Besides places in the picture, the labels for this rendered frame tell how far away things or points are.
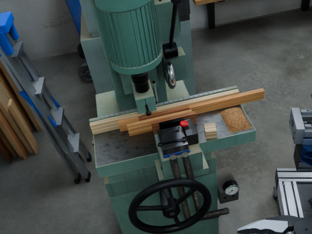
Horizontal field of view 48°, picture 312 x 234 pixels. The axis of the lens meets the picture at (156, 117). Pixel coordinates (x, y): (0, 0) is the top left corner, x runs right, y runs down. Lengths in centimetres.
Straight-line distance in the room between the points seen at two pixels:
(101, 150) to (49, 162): 138
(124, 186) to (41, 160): 143
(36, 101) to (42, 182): 76
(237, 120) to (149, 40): 47
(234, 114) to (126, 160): 44
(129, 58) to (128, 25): 11
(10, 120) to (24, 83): 70
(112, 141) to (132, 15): 53
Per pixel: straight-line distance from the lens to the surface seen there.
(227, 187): 144
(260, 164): 242
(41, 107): 206
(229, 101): 142
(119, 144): 135
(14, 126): 266
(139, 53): 111
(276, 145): 255
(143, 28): 108
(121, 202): 147
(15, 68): 193
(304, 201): 203
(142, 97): 126
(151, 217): 158
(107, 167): 130
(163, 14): 135
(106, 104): 171
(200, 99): 140
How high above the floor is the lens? 184
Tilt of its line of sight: 42 degrees down
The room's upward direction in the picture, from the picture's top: 10 degrees counter-clockwise
